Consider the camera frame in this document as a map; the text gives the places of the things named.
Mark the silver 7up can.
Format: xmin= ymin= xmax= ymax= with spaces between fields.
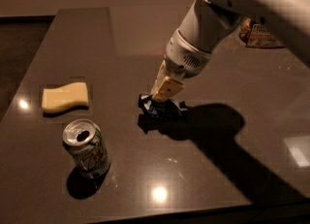
xmin=62 ymin=119 xmax=110 ymax=179

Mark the yellow sponge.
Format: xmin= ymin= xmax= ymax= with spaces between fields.
xmin=42 ymin=82 xmax=89 ymax=114

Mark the blue rxbar blueberry wrapper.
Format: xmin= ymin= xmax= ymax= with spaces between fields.
xmin=138 ymin=95 xmax=188 ymax=120

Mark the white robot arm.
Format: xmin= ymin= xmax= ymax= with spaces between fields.
xmin=151 ymin=0 xmax=310 ymax=102

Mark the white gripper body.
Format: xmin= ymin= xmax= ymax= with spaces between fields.
xmin=165 ymin=30 xmax=211 ymax=78

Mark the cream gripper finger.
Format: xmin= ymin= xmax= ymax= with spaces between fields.
xmin=151 ymin=61 xmax=168 ymax=95
xmin=151 ymin=76 xmax=185 ymax=102

